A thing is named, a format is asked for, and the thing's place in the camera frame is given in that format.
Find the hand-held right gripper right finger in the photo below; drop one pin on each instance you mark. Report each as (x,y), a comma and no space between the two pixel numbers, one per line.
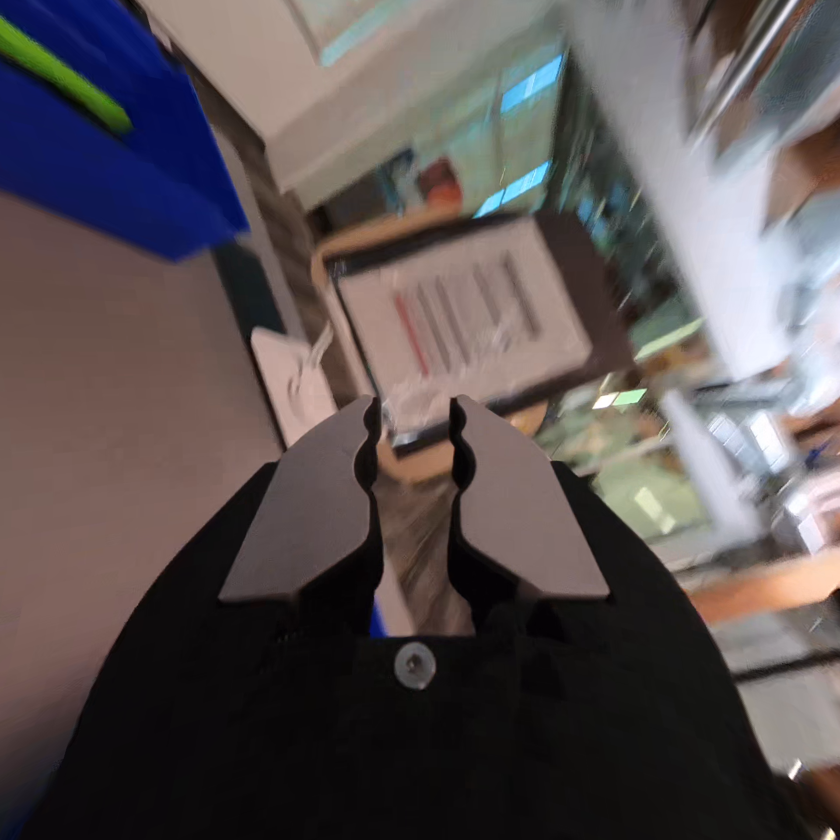
(525,525)

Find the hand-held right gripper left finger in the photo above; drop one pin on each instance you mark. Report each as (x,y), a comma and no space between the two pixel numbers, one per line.
(308,518)

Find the white tablet stand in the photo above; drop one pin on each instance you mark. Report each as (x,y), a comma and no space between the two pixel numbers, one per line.
(289,367)

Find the plastic-sleeved instruction sheet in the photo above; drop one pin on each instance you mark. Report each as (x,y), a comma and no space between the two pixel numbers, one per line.
(459,315)

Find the orange machine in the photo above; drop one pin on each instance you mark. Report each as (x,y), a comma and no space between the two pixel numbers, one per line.
(439,187)

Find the blue plastic bin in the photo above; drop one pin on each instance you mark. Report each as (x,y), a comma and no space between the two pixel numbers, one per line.
(131,197)

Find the large glass window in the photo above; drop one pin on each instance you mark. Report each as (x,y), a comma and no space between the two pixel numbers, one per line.
(525,85)

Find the lime green plastic piece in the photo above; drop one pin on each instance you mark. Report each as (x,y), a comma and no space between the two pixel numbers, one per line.
(65,77)

